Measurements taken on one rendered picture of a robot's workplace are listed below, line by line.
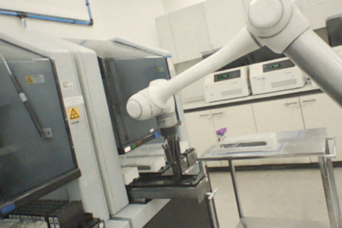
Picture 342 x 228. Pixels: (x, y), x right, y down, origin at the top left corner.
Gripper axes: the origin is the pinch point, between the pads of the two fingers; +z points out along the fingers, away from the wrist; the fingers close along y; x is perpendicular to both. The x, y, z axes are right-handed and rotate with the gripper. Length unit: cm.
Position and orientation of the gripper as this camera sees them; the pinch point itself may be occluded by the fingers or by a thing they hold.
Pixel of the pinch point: (176, 169)
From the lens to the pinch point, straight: 133.2
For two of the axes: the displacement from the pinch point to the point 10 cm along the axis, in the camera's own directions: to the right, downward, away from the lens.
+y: -4.6, 1.5, -8.8
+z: 2.1, 9.8, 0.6
